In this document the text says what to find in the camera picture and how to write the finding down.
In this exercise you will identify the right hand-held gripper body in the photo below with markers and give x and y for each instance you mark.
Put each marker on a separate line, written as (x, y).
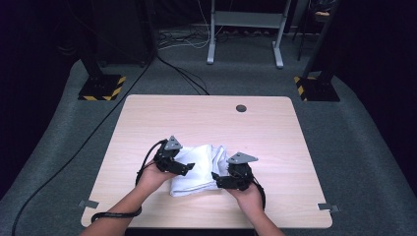
(241, 175)

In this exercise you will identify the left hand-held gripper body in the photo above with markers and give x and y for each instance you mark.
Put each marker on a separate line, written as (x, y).
(167, 160)

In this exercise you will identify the white button-up shirt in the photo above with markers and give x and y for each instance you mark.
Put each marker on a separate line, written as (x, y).
(200, 170)

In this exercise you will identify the person's left hand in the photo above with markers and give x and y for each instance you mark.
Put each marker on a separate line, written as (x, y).
(152, 178)

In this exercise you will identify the person's right hand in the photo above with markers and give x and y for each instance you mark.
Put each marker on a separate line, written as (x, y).
(250, 200)

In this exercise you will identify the grey tape piece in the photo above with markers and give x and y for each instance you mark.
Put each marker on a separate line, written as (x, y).
(327, 207)
(88, 204)

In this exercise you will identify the black stand with striped base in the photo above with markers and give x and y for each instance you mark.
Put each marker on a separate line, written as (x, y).
(100, 87)
(319, 89)

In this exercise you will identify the black equipment cabinet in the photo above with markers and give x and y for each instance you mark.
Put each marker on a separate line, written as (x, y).
(124, 32)

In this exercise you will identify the dark metal stand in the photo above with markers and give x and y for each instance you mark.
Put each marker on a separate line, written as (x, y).
(313, 19)

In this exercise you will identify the white metal table frame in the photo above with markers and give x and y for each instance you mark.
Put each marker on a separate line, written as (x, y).
(211, 49)

